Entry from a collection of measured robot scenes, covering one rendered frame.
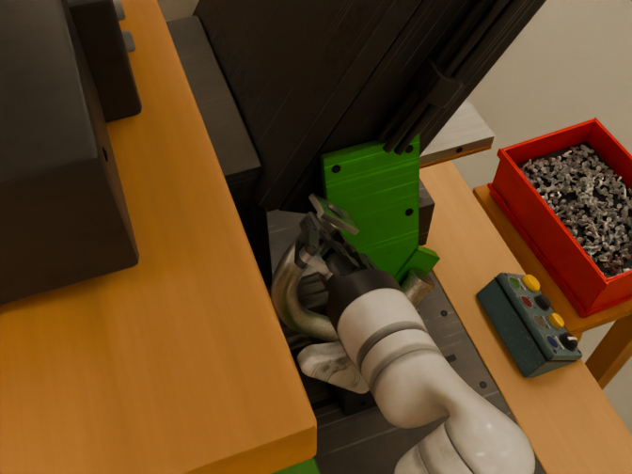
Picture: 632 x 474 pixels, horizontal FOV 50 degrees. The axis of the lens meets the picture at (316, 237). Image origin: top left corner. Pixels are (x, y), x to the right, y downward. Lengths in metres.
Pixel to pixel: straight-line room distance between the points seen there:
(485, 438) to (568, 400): 0.54
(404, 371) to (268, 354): 0.28
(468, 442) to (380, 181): 0.35
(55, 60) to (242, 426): 0.16
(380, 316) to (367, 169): 0.21
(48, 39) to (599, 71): 2.83
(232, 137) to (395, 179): 0.19
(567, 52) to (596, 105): 0.33
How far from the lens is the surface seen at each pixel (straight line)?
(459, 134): 0.97
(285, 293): 0.77
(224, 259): 0.32
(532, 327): 1.01
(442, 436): 0.52
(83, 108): 0.27
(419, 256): 0.86
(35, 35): 0.31
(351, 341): 0.60
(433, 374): 0.55
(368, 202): 0.78
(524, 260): 1.27
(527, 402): 1.02
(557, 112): 2.79
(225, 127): 0.81
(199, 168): 0.36
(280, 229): 1.13
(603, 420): 1.04
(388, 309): 0.60
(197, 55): 0.91
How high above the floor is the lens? 1.80
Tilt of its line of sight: 54 degrees down
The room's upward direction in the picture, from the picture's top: straight up
